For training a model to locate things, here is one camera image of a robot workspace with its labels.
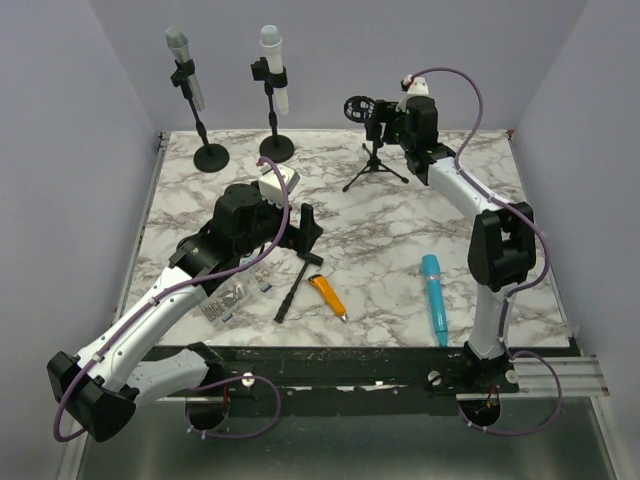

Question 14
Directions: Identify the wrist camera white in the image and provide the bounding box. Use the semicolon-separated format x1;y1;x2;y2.
258;164;300;207
395;75;430;112

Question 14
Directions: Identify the grey microphone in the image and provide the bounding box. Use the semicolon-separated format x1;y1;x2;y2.
165;27;205;111

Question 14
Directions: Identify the blue microphone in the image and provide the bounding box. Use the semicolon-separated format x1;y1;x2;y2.
422;254;448;348

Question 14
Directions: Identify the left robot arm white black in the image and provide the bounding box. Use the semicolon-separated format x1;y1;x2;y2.
46;181;323;442

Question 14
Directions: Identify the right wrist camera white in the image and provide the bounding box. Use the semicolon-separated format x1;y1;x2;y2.
395;75;430;112

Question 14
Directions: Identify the black front mounting rail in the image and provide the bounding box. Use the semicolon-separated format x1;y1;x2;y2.
188;342;519;417

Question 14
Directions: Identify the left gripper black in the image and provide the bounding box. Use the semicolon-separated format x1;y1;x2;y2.
237;191;323;257

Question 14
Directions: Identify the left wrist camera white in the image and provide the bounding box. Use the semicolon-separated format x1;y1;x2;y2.
258;164;300;207

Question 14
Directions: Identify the middle black round-base stand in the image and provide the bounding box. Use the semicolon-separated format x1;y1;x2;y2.
251;57;295;163

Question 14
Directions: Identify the black hammer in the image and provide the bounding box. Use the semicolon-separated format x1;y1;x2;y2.
274;253;324;324

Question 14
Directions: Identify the black tripod shock-mount stand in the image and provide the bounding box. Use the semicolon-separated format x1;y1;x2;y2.
342;95;409;192

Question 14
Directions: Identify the orange utility knife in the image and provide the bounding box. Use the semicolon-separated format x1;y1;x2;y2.
308;274;349;323

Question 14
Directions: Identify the aluminium frame profile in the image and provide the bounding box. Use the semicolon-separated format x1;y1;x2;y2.
514;357;610;398

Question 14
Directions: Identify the clear plastic screw box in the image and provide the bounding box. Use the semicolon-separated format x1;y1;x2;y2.
198;266;272;323

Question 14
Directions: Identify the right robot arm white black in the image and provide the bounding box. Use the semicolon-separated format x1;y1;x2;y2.
352;96;536;392

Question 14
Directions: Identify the white microphone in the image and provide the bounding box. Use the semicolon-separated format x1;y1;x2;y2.
260;25;289;115

